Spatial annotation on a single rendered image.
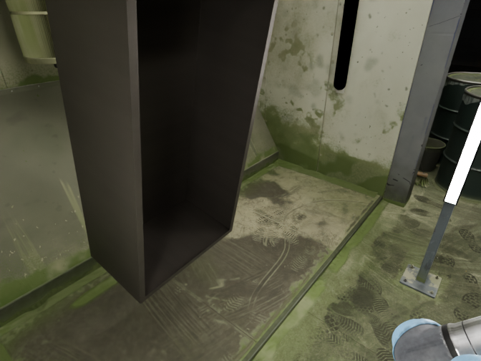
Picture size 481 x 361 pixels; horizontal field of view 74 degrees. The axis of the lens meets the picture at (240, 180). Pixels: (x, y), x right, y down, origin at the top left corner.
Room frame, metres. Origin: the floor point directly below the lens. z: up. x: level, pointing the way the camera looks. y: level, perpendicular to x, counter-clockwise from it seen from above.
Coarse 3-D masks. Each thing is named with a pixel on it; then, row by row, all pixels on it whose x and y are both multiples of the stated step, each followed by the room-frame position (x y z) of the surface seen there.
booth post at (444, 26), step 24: (456, 0) 2.27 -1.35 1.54; (432, 24) 2.33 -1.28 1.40; (456, 24) 2.25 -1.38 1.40; (432, 48) 2.31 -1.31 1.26; (432, 72) 2.28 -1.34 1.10; (432, 96) 2.26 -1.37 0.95; (408, 120) 2.33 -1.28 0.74; (432, 120) 2.35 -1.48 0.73; (408, 144) 2.30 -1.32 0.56; (408, 168) 2.27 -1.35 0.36; (384, 192) 2.36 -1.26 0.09; (408, 192) 2.24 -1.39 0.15
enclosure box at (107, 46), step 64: (64, 0) 0.90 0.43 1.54; (128, 0) 0.76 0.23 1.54; (192, 0) 1.40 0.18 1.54; (256, 0) 1.28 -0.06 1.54; (64, 64) 0.96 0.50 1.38; (128, 64) 0.77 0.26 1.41; (192, 64) 1.45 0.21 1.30; (256, 64) 1.28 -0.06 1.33; (128, 128) 0.80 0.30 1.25; (192, 128) 1.51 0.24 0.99; (128, 192) 0.84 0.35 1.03; (192, 192) 1.53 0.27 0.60; (128, 256) 0.89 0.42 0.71; (192, 256) 1.16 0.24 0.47
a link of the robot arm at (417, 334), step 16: (416, 320) 0.36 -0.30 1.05; (480, 320) 0.31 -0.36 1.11; (400, 336) 0.34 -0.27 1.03; (416, 336) 0.33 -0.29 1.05; (432, 336) 0.32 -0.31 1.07; (448, 336) 0.31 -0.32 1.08; (464, 336) 0.30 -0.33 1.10; (480, 336) 0.29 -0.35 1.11; (400, 352) 0.32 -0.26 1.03; (416, 352) 0.31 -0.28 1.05; (432, 352) 0.30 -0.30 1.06; (448, 352) 0.29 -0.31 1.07; (464, 352) 0.28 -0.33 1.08; (480, 352) 0.27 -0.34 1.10
